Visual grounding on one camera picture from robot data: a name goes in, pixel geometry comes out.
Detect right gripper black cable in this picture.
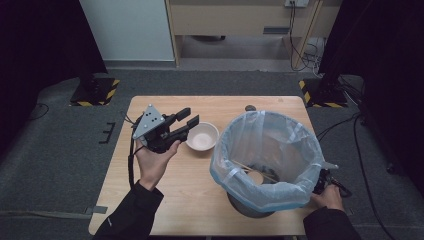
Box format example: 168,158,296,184
331,176,354,198

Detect person's right hand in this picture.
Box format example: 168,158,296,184
309,183,346,212

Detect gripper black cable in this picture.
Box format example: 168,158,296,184
121,111,146,190
331,176,354,198

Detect grey floor tape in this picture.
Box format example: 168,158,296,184
83,205,109,215

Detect light wooden cabinet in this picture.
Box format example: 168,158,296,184
165,0,344,67

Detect black curtain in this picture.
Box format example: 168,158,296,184
0,0,109,158
318,0,424,191

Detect wooden chopstick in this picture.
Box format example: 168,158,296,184
239,166,278,178
231,159,280,184

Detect striped black stand base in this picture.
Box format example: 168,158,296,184
69,77,121,108
298,78,349,109

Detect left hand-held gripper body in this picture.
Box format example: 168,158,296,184
131,103,190,155

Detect wall socket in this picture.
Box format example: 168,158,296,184
284,0,310,9

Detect person's left hand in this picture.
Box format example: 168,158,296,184
134,139,182,192

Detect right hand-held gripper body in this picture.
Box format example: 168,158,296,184
312,160,340,196

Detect white cable bundle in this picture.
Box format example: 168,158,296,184
304,37,326,76

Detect grey trash bin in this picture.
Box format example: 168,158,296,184
226,162,284,219

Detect white panel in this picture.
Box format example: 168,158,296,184
79,0,176,62

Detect long black floor cable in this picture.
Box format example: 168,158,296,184
315,111,398,240

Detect bin with blue bag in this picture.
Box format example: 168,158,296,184
208,110,325,215

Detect white paper bowl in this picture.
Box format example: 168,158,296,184
185,121,221,152

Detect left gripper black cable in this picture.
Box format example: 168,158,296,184
121,111,146,190

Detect black hanging cable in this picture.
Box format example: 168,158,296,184
288,1,318,72

